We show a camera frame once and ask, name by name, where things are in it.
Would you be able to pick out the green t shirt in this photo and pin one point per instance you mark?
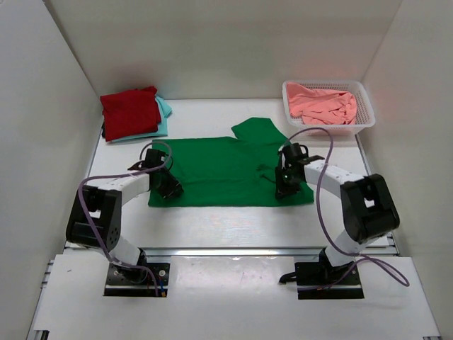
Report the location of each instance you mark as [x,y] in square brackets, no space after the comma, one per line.
[236,171]

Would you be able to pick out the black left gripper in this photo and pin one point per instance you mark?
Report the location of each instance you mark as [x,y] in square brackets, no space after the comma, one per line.
[173,185]

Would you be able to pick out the red folded t shirt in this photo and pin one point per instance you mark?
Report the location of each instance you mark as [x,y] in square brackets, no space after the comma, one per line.
[131,112]

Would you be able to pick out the light blue folded t shirt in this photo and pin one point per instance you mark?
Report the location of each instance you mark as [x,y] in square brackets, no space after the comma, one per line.
[165,111]

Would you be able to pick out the pink t shirt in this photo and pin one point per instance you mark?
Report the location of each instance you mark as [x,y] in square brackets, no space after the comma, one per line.
[321,106]

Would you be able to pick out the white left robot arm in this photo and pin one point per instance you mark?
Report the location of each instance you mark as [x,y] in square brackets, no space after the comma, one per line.
[96,215]

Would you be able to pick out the white plastic basket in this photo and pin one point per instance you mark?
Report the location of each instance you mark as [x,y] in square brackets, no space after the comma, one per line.
[365,114]

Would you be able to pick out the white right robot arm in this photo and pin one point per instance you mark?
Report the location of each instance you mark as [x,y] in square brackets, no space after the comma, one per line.
[368,208]

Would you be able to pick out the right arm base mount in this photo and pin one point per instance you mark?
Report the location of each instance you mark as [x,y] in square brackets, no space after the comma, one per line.
[316,282]

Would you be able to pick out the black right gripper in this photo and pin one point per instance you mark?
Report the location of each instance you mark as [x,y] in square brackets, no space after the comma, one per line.
[283,192]

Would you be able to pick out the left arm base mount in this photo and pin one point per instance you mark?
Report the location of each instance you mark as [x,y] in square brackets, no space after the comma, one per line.
[128,282]

